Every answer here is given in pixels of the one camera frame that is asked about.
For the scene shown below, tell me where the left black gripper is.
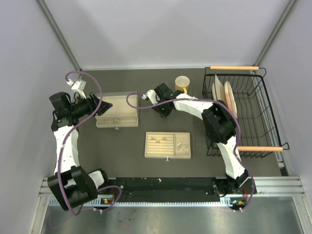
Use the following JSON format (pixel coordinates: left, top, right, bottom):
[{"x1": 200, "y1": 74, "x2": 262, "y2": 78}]
[{"x1": 69, "y1": 92, "x2": 112, "y2": 118}]

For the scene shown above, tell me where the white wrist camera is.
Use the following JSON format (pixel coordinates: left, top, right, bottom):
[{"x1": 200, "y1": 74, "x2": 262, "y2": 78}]
[
  {"x1": 142, "y1": 89, "x2": 159, "y2": 105},
  {"x1": 67, "y1": 79, "x2": 87, "y2": 99}
]

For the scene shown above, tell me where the purple cable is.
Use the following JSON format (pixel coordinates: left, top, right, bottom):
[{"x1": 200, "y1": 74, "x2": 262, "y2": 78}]
[
  {"x1": 57, "y1": 71, "x2": 122, "y2": 216},
  {"x1": 126, "y1": 93, "x2": 255, "y2": 213}
]

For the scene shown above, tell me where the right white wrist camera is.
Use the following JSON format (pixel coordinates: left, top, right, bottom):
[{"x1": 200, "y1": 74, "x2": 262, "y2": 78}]
[{"x1": 142, "y1": 89, "x2": 159, "y2": 105}]

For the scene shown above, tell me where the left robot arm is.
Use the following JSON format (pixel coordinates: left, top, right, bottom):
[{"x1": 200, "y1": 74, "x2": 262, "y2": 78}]
[{"x1": 48, "y1": 92, "x2": 113, "y2": 211}]

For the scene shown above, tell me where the black wire dish rack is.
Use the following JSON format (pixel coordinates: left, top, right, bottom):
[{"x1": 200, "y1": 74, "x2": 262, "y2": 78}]
[{"x1": 202, "y1": 68, "x2": 290, "y2": 150}]

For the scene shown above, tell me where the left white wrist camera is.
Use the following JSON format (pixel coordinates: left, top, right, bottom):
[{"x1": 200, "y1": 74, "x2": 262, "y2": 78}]
[{"x1": 67, "y1": 79, "x2": 87, "y2": 99}]

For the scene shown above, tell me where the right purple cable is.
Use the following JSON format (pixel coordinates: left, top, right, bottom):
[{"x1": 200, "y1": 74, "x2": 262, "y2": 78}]
[{"x1": 126, "y1": 93, "x2": 255, "y2": 213}]

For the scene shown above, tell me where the yellow mug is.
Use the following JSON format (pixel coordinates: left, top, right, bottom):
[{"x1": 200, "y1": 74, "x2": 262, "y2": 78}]
[{"x1": 175, "y1": 76, "x2": 190, "y2": 94}]

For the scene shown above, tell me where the pink plate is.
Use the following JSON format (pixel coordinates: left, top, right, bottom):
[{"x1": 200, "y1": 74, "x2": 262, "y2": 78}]
[{"x1": 224, "y1": 81, "x2": 238, "y2": 118}]

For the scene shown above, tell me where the grey cable duct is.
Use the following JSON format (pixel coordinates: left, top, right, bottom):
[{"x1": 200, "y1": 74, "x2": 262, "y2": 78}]
[{"x1": 48, "y1": 195, "x2": 247, "y2": 208}]

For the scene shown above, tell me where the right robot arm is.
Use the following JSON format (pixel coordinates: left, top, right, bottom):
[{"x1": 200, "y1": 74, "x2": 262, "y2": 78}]
[{"x1": 146, "y1": 83, "x2": 249, "y2": 193}]

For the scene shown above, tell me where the beige jewelry tray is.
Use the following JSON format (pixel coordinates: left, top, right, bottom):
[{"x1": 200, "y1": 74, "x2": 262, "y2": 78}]
[{"x1": 144, "y1": 132, "x2": 191, "y2": 161}]

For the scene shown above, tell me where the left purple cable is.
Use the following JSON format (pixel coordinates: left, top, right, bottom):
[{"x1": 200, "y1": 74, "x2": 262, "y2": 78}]
[{"x1": 57, "y1": 71, "x2": 122, "y2": 216}]

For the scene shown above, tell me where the cream plate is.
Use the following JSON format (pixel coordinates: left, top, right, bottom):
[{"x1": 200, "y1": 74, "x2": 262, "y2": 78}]
[{"x1": 212, "y1": 74, "x2": 226, "y2": 103}]

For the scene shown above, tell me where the silver jewelry pile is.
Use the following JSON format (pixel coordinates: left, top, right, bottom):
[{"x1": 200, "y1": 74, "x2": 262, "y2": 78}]
[{"x1": 176, "y1": 142, "x2": 189, "y2": 152}]

